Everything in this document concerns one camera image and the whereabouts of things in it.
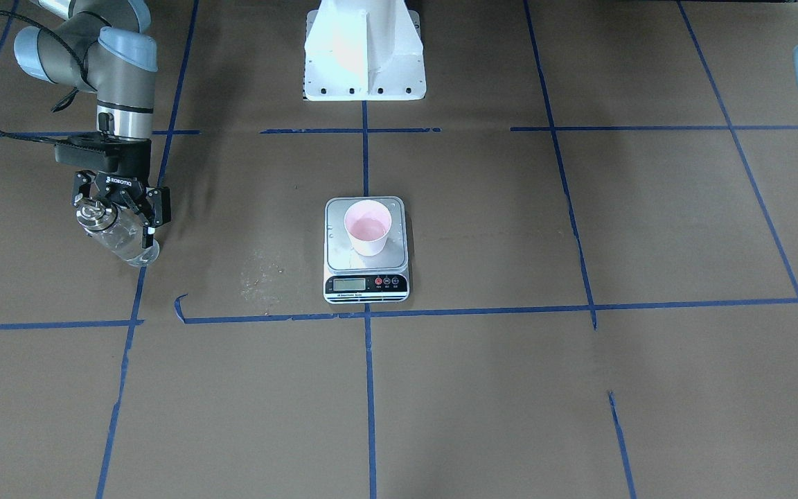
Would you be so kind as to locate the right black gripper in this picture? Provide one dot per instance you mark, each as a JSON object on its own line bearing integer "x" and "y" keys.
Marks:
{"x": 134, "y": 164}

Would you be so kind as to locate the clear glass sauce bottle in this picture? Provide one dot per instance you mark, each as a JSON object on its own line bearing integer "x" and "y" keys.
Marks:
{"x": 116, "y": 229}

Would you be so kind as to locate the pink paper cup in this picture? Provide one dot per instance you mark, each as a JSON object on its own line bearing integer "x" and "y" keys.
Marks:
{"x": 367, "y": 224}

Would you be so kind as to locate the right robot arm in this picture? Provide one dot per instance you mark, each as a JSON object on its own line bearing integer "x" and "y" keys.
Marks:
{"x": 102, "y": 48}

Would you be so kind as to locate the silver electronic kitchen scale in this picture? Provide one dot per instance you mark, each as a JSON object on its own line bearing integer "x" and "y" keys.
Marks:
{"x": 349, "y": 278}

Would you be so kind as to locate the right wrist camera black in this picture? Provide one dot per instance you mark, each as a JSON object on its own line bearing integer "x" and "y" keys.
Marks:
{"x": 93, "y": 151}

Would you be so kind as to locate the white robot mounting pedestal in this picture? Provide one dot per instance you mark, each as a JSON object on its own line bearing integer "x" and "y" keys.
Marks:
{"x": 364, "y": 51}

